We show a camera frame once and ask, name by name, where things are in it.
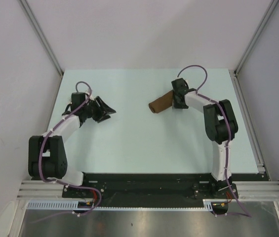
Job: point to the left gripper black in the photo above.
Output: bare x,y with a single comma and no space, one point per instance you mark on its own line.
107,110

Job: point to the aluminium frame rail front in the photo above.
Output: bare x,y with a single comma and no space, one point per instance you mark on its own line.
247,190

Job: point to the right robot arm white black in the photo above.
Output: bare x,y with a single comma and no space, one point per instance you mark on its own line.
220,127

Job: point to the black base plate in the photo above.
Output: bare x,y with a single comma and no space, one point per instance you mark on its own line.
188,185

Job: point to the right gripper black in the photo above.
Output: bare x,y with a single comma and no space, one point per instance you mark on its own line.
176,105

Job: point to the brown cloth napkin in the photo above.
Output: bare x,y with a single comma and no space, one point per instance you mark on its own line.
162,103

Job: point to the aluminium frame post right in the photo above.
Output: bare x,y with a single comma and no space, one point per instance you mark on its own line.
256,36

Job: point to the white slotted cable duct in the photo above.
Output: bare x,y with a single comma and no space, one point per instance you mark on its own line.
84,206

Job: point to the aluminium frame post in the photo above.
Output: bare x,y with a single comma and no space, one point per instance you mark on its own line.
26,8
256,36

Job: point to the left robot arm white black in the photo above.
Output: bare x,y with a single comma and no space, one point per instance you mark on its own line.
47,158

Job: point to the aluminium frame post left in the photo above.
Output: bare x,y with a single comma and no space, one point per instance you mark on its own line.
26,8

